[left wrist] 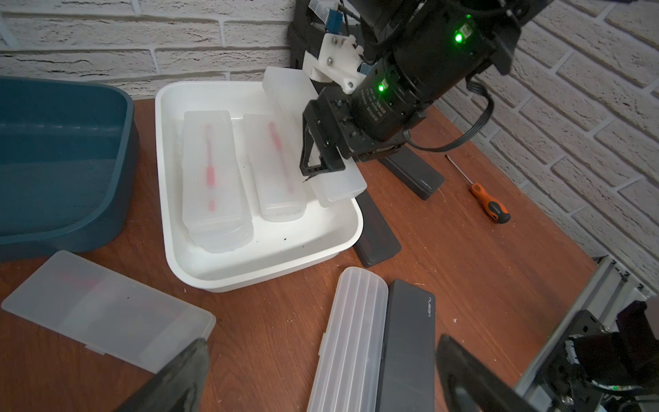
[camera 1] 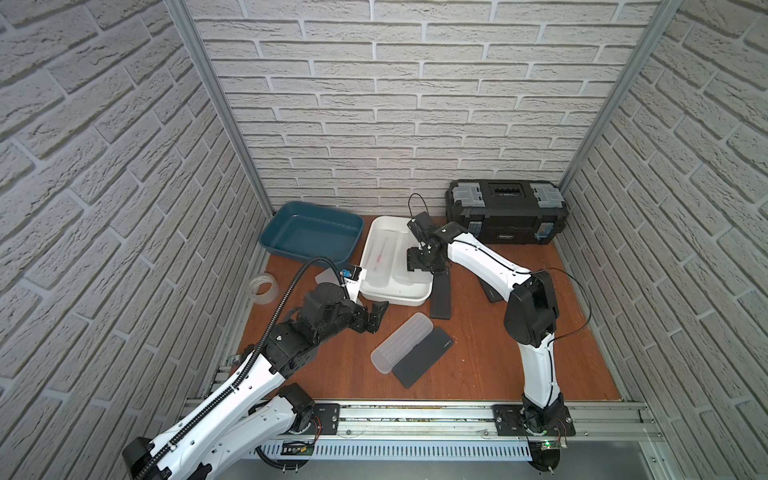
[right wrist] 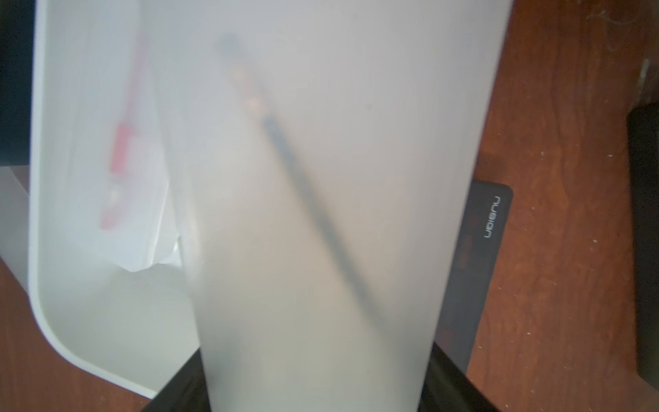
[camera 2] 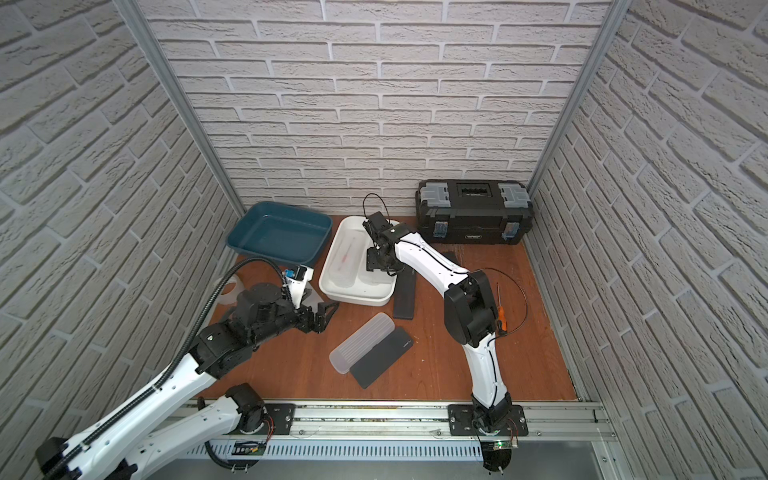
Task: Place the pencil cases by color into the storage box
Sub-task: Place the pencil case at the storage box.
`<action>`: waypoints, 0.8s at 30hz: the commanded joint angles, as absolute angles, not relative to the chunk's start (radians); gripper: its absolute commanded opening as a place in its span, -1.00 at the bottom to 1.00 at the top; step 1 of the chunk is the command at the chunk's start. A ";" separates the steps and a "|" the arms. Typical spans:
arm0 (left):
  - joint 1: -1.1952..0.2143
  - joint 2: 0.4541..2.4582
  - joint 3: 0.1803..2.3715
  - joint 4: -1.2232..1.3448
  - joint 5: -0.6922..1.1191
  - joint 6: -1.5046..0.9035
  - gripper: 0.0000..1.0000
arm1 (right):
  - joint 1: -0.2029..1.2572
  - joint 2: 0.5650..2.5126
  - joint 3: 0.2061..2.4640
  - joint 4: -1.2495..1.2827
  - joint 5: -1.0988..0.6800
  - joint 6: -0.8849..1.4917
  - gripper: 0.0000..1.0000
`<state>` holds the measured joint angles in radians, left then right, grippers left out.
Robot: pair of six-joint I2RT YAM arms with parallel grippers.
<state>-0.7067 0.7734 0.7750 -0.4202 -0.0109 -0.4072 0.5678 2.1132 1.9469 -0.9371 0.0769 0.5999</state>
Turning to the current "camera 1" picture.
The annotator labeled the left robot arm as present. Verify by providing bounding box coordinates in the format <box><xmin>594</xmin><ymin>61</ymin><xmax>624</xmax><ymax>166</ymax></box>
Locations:
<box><xmin>122</xmin><ymin>256</ymin><xmax>389</xmax><ymax>479</ymax></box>

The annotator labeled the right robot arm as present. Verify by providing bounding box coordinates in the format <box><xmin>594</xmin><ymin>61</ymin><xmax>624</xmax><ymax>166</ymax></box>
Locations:
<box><xmin>406</xmin><ymin>212</ymin><xmax>566</xmax><ymax>436</ymax></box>

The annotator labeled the white storage bin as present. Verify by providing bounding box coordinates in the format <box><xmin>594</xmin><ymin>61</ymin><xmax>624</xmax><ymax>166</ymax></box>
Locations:
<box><xmin>360</xmin><ymin>216</ymin><xmax>433</xmax><ymax>307</ymax></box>

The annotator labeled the black pencil case upright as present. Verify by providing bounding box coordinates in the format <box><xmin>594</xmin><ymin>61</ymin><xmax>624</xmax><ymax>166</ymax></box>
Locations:
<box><xmin>429</xmin><ymin>269</ymin><xmax>452</xmax><ymax>320</ymax></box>

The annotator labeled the black pencil case tilted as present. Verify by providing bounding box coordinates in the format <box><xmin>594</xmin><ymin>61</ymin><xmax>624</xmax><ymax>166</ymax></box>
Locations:
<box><xmin>479</xmin><ymin>278</ymin><xmax>504</xmax><ymax>303</ymax></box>

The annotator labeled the ribbed translucent pencil case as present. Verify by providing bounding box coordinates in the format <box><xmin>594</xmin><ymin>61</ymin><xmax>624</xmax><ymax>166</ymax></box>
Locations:
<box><xmin>370</xmin><ymin>312</ymin><xmax>434</xmax><ymax>375</ymax></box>

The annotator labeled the teal storage bin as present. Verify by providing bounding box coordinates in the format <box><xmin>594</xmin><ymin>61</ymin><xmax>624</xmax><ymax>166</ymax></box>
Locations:
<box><xmin>260</xmin><ymin>201</ymin><xmax>364</xmax><ymax>266</ymax></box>

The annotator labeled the black pencil case front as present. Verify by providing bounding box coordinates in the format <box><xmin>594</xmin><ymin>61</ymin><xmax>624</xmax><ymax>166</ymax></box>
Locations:
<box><xmin>392</xmin><ymin>327</ymin><xmax>454</xmax><ymax>389</ymax></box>

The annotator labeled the clear tape roll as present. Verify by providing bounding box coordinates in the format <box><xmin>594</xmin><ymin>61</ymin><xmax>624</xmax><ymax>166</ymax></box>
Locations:
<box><xmin>247</xmin><ymin>273</ymin><xmax>279</xmax><ymax>305</ymax></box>

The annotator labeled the black plastic toolbox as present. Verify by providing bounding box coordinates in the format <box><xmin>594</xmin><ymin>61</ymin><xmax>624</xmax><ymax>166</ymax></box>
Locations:
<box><xmin>445</xmin><ymin>179</ymin><xmax>568</xmax><ymax>245</ymax></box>

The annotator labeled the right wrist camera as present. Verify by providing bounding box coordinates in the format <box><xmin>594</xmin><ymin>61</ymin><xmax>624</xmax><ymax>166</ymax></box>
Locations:
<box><xmin>407</xmin><ymin>211</ymin><xmax>436</xmax><ymax>243</ymax></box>

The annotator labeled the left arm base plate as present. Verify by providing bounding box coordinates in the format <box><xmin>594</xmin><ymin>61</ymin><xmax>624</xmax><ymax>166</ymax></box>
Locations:
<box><xmin>286</xmin><ymin>401</ymin><xmax>341</xmax><ymax>436</ymax></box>

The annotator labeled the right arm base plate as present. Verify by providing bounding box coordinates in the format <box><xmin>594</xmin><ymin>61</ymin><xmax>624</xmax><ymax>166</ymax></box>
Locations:
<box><xmin>491</xmin><ymin>402</ymin><xmax>576</xmax><ymax>438</ymax></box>

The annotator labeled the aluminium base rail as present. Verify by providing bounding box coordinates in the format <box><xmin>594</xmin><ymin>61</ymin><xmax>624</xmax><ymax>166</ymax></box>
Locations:
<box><xmin>316</xmin><ymin>399</ymin><xmax>664</xmax><ymax>442</ymax></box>

